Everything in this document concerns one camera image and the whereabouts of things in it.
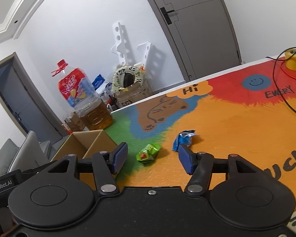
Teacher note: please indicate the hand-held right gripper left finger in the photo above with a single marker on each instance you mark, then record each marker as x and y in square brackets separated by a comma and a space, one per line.
[119, 158]

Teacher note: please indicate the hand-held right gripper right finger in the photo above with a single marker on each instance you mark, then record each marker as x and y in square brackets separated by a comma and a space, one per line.
[186, 160]

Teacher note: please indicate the small blue snack packet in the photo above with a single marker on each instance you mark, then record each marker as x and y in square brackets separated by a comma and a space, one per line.
[183, 140]

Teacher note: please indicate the green red snack packet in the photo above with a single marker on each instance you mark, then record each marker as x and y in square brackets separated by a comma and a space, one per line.
[148, 154]

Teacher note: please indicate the grey chair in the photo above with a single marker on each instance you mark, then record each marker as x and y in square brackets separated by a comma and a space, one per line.
[22, 153]

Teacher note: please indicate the colourful printed table mat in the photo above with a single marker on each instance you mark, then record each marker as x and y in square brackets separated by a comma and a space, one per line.
[224, 128]

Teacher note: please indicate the small printed cardboard box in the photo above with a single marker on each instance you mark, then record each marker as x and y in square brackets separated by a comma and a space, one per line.
[72, 124]

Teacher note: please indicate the large cooking oil bottle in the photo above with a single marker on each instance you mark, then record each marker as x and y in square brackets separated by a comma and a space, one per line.
[88, 103]

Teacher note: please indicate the cardboard box under cushion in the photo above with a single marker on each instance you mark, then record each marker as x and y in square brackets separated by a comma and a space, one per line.
[133, 96]

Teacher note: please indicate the blue white bag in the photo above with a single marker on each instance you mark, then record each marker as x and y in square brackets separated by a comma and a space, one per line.
[98, 82]

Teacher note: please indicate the dark doorway door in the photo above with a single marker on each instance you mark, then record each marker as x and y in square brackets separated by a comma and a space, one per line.
[19, 98]

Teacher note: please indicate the white perforated rack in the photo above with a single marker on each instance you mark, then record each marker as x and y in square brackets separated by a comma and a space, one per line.
[124, 47]

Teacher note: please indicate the grey door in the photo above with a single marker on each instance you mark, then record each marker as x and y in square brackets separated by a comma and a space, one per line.
[202, 29]

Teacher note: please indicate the yellow tape roll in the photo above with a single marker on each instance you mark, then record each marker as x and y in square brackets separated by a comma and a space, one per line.
[294, 60]

